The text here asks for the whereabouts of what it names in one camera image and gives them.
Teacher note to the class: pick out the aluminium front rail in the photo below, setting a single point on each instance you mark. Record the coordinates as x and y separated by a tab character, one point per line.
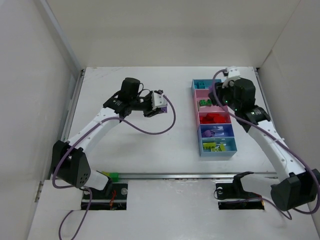
175	176

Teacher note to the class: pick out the long multicolour lego stack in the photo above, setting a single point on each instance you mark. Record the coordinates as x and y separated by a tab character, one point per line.
114	176

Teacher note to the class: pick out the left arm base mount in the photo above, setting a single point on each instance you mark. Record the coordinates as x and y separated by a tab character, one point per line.
116	200

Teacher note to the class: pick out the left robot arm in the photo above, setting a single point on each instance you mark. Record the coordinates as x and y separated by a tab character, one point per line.
70	158

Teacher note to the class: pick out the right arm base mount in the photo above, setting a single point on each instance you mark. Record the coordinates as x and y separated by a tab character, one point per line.
232	196

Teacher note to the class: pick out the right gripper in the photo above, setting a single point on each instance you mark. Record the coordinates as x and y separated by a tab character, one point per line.
217	94

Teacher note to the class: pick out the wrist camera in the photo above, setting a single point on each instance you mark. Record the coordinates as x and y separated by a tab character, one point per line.
158	100
231	74

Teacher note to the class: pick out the purple flower lego piece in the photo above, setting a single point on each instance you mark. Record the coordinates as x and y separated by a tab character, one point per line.
163	110

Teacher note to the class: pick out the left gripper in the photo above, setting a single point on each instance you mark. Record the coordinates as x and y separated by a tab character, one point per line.
149	111

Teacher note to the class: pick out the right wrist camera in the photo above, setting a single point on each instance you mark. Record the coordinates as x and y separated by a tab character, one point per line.
231	74

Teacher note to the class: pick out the red and lime lego stack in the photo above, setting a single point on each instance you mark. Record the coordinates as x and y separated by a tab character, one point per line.
212	118

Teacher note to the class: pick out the turquoise lego bricks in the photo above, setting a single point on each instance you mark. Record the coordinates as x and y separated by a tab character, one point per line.
200	85

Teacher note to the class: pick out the lime green lego brick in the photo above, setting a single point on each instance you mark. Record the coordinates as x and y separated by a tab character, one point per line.
215	150

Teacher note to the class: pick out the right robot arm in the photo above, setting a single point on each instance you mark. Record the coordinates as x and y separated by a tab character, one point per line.
296	184

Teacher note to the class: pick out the lime lego plate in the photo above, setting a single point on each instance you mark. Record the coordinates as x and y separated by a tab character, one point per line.
209	145

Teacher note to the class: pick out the purple lego pieces in tray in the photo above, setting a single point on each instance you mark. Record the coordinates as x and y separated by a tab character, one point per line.
208	133

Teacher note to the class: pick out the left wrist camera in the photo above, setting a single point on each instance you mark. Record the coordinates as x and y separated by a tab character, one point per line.
158	100

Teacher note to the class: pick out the blue and pink sorting tray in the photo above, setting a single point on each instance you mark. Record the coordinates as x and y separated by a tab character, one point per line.
224	132

